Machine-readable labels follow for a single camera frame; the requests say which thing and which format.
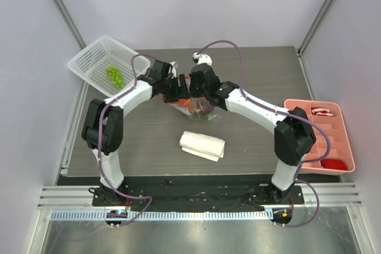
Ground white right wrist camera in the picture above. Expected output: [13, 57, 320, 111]
[192, 52, 213, 66]

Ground pink compartment tray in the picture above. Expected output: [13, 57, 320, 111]
[284, 99, 355, 175]

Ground dark purple fake fruit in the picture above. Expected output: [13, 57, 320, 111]
[198, 102, 214, 117]

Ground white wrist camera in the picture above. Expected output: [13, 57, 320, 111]
[170, 61, 178, 74]
[192, 52, 213, 66]

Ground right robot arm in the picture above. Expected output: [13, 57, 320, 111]
[189, 64, 316, 203]

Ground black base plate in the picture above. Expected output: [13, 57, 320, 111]
[89, 175, 304, 213]

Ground orange fake fruit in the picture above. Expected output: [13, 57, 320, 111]
[182, 99, 193, 112]

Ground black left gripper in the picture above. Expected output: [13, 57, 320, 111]
[161, 74, 191, 104]

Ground clear zip top bag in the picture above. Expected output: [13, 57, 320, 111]
[162, 74, 221, 121]

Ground white perforated plastic basket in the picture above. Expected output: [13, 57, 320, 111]
[67, 36, 151, 98]

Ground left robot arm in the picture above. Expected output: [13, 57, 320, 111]
[82, 59, 186, 206]

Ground green fake grapes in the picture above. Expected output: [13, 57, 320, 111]
[106, 66, 124, 89]

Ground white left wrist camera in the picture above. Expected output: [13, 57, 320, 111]
[170, 61, 178, 74]

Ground folded white cloth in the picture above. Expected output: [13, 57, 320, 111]
[179, 131, 225, 162]

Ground white slotted cable duct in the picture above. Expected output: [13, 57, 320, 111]
[51, 208, 273, 222]

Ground red white item in tray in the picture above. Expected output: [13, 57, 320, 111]
[311, 107, 335, 117]

